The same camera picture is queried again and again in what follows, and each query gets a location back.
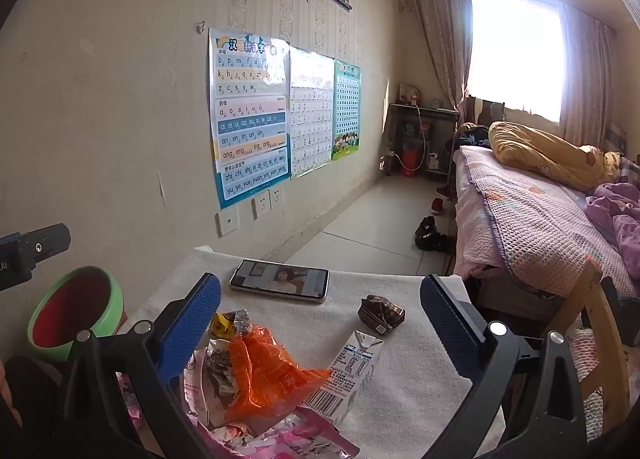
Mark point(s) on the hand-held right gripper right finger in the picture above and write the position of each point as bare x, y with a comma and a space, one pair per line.
447, 324

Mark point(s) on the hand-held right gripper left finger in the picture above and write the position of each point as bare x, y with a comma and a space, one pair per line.
192, 329

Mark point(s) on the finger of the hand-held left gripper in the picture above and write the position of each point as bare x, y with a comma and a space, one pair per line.
9, 240
45, 244

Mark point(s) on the silver and yellow wrapper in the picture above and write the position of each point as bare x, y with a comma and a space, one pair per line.
230, 325

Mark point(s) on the brown wrapper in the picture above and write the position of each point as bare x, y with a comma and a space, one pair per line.
380, 315

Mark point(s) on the green bin with red liner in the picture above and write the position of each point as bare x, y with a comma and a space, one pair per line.
70, 309

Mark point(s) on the orange plastic wrapper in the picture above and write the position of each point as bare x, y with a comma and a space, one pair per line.
270, 374

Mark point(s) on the crumpled silver wrapper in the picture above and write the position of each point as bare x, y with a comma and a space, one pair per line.
215, 369

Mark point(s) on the white table cloth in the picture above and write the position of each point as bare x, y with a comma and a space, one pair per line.
400, 389

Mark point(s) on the pair of black shoes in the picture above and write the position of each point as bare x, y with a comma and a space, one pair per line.
430, 236

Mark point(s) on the smartphone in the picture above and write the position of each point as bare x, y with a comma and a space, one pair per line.
280, 281

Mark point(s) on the white milk carton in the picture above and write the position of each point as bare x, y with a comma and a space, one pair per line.
345, 374

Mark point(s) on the red shoe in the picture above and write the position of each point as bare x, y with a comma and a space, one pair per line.
446, 193
437, 206

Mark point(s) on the bed with pink cover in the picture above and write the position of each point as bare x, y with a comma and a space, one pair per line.
530, 224

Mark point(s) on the wooden chair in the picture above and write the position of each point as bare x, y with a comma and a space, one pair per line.
607, 334

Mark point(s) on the pink plastic wrapper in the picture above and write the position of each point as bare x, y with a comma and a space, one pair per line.
325, 439

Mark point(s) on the small red bin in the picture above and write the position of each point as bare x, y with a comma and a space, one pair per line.
410, 159

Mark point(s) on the dark clothes pile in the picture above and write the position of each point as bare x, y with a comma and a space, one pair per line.
475, 135

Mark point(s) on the yellow quilt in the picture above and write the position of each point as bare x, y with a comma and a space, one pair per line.
540, 151

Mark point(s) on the purple blanket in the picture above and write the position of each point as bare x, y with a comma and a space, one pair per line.
615, 219

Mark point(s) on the metal shelf table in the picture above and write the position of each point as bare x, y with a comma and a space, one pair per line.
425, 110

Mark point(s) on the colourful toy box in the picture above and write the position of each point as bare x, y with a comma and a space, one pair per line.
408, 95

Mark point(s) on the bright window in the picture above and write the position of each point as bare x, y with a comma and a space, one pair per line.
515, 54

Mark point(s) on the patterned pink curtain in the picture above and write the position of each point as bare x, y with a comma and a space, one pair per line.
587, 79
442, 39

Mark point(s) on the white wall power socket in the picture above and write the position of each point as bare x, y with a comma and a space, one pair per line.
260, 207
277, 199

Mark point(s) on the blue letter wall poster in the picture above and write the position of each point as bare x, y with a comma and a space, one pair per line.
250, 129

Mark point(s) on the green chart wall poster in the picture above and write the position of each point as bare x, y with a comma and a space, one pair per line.
346, 109

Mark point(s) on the white chart wall poster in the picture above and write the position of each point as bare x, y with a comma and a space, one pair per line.
312, 114

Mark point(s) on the small wall hook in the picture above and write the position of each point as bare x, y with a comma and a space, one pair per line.
201, 27

